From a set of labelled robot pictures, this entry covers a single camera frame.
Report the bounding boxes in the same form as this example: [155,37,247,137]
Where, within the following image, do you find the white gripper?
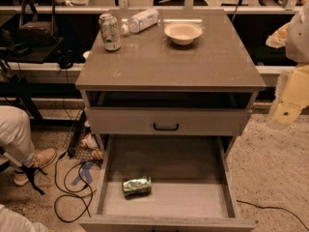
[266,23,309,130]

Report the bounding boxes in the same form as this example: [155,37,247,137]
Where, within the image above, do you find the green can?
[123,176,152,196]

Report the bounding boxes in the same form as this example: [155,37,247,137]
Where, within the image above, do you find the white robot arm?
[266,2,309,130]

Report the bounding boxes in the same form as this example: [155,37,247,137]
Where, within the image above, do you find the grey drawer cabinet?
[74,8,267,232]

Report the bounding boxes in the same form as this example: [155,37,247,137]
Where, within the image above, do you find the open grey drawer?
[79,135,254,232]

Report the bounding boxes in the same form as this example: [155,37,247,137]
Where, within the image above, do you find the upright white soda can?
[98,13,121,51]

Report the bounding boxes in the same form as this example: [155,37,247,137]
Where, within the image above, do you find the white paper bowl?
[164,22,203,45]

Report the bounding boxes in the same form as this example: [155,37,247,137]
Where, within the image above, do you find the clear plastic water bottle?
[121,9,159,36]

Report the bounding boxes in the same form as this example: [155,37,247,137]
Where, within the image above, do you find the tan shoe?
[14,148,57,187]

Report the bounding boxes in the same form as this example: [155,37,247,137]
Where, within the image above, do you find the black bag on shelf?
[16,0,57,47]

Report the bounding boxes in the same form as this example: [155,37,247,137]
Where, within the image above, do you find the person leg beige trousers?
[0,105,34,167]

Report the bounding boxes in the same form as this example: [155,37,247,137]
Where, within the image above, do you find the black floor cable right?
[237,199,309,231]

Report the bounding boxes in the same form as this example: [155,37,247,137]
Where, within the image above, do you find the black floor cable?
[237,199,309,231]
[53,152,103,224]

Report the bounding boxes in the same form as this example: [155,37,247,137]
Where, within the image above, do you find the closed drawer with black handle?
[85,107,251,136]

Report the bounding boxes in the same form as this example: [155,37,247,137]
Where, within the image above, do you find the wire basket with items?
[64,111,103,161]

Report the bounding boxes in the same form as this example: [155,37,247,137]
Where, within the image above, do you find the black floor cable left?
[53,152,103,224]

